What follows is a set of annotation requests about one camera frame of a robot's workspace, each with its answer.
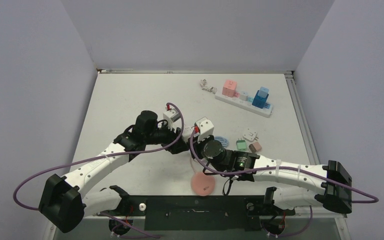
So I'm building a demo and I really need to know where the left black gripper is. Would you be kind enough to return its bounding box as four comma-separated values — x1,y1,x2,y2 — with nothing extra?
143,119,188,153

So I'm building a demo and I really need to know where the white cube adapter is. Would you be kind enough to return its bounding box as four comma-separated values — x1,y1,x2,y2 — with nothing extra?
181,125,195,142

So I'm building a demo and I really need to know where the pink round disc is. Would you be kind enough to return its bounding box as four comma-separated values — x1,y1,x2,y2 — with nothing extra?
190,172,216,196

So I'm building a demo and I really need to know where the green plug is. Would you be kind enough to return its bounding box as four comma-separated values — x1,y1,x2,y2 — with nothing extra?
235,139,248,151

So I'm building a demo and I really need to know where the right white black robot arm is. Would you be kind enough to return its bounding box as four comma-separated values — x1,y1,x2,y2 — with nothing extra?
182,137,354,214

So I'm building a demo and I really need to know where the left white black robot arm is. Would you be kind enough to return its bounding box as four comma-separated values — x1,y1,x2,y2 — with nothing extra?
38,106,188,233

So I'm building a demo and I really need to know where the white flat plug adapter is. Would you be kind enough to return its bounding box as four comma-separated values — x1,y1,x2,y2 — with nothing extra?
242,127,259,142

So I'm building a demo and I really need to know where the small pink plug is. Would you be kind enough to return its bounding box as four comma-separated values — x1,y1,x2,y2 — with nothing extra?
248,141,262,153

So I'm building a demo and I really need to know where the small white plug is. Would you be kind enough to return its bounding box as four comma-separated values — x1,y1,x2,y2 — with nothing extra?
239,91,249,102

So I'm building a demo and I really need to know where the light blue plug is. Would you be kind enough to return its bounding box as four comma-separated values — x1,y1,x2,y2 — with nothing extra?
257,86,269,98

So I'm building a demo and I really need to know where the pink cube adapter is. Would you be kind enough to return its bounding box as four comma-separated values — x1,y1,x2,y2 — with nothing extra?
221,79,237,98

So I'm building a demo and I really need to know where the dark blue cube adapter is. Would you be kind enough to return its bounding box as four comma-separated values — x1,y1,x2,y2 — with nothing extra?
251,91,269,109

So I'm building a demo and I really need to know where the white power strip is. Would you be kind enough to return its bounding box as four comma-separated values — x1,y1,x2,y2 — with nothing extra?
214,92,273,118

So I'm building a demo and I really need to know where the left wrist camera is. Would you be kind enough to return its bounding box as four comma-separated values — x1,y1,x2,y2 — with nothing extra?
163,105,181,130

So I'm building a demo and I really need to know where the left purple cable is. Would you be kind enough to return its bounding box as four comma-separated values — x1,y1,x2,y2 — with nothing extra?
13,101,186,239

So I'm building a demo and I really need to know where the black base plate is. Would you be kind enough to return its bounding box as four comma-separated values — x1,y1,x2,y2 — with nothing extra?
106,195,296,231

